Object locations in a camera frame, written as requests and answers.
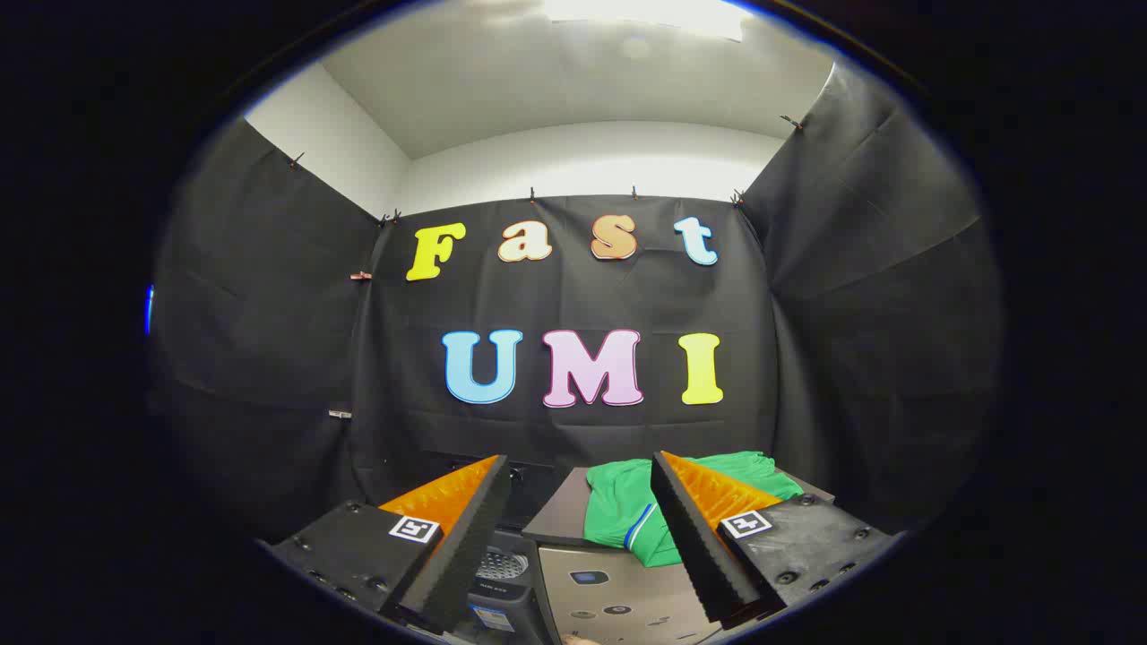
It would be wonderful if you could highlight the black backdrop cloth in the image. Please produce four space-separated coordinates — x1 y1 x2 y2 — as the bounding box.
148 63 1003 547

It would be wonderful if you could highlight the green shirt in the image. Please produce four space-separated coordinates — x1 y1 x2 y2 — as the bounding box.
584 451 805 568

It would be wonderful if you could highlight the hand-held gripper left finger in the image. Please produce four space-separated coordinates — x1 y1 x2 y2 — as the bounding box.
267 454 513 635

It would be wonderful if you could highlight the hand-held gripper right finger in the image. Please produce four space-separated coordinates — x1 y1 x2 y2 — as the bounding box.
650 450 900 628

